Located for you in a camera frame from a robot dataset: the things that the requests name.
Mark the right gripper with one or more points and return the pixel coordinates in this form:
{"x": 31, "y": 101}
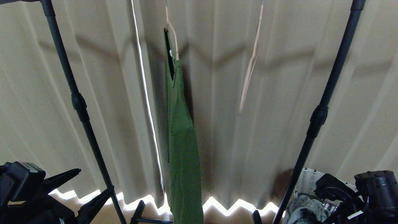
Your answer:
{"x": 342, "y": 214}

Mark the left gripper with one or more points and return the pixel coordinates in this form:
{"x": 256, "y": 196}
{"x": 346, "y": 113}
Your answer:
{"x": 46, "y": 211}

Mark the pale grey shorts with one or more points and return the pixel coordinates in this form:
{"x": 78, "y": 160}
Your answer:
{"x": 307, "y": 207}

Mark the green printed sleeveless shirt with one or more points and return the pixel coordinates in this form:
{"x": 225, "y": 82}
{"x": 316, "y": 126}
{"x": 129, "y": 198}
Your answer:
{"x": 183, "y": 155}

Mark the pink clothes hanger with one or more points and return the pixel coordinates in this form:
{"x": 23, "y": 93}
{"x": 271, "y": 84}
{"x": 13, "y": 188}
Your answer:
{"x": 257, "y": 34}
{"x": 167, "y": 15}

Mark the white laundry basket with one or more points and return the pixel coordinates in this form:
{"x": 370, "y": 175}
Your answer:
{"x": 306, "y": 182}

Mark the black clothes rack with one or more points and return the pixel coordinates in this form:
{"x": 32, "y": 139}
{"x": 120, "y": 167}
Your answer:
{"x": 79, "y": 105}

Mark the beige curtain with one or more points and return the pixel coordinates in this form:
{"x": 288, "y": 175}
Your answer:
{"x": 279, "y": 93}

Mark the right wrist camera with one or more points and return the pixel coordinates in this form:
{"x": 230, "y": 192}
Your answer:
{"x": 332, "y": 188}

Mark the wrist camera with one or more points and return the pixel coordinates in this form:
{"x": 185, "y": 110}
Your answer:
{"x": 23, "y": 182}
{"x": 332, "y": 188}

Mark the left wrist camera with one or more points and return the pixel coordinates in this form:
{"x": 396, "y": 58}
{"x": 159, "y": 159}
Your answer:
{"x": 23, "y": 182}

